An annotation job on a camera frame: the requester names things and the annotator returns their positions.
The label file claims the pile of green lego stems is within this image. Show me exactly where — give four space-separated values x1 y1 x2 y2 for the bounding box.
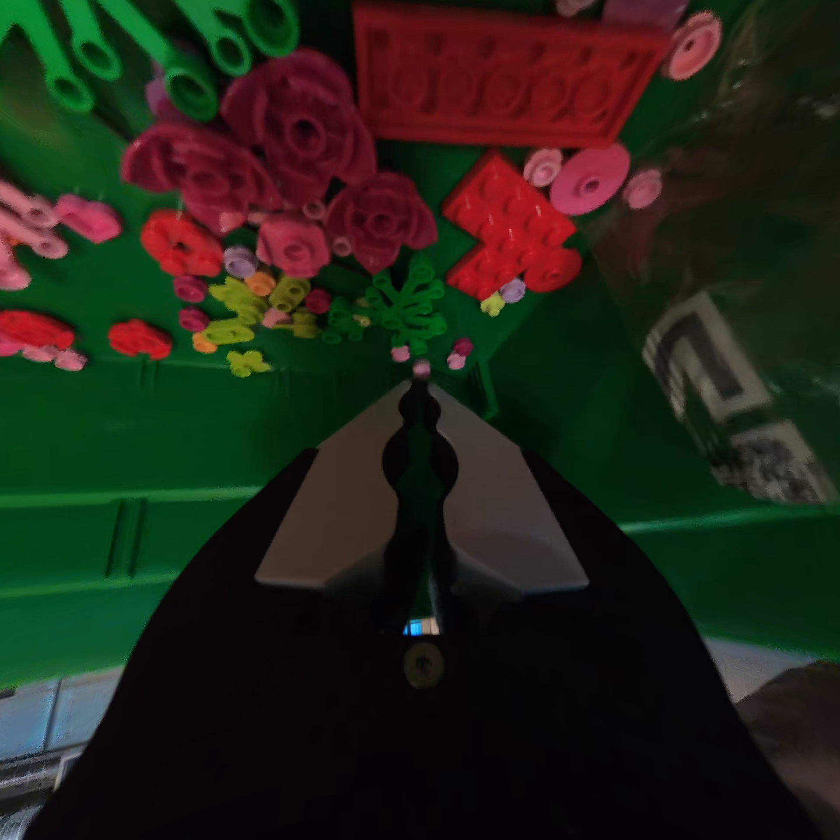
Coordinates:
0 0 301 123

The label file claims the clear plastic bag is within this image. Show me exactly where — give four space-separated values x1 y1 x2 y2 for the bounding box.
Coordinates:
581 0 840 508

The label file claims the large pink round lego plate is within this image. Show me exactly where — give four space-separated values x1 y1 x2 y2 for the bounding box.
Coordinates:
661 12 723 81
550 143 631 216

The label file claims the red notched lego plate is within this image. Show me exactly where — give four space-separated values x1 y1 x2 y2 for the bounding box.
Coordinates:
441 150 578 301

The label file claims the green lego leaf piece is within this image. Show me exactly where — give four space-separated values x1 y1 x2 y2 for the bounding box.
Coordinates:
363 258 448 357

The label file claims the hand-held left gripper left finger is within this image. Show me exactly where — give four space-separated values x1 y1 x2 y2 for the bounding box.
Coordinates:
255 381 422 595

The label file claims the dark pink lego rose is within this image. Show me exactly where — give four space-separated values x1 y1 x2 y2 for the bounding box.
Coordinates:
220 49 378 206
121 121 283 235
325 172 438 274

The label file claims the cluster of light pink lego pieces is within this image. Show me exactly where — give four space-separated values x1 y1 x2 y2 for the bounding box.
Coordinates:
0 180 123 291

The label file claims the large red lego plate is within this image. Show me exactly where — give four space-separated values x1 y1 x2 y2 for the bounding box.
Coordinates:
353 0 672 149

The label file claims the red round lego plate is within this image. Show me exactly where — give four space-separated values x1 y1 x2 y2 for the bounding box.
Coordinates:
524 246 584 294

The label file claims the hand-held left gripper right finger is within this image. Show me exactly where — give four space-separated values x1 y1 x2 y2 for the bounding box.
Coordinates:
422 382 589 611

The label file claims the small pink round lego plate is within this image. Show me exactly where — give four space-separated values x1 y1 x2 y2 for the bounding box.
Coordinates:
621 169 663 210
523 147 564 189

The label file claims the green plastic bin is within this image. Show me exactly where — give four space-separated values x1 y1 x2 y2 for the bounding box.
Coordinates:
0 0 840 690

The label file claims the pile of small mixed lego bits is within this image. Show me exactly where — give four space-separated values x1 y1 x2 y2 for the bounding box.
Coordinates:
173 246 475 383

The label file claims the small pink lego rose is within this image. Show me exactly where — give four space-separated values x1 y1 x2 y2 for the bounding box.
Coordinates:
256 213 332 280

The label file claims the red lego flower piece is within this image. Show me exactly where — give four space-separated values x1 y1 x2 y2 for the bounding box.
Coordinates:
0 310 77 357
108 319 173 361
140 210 225 278

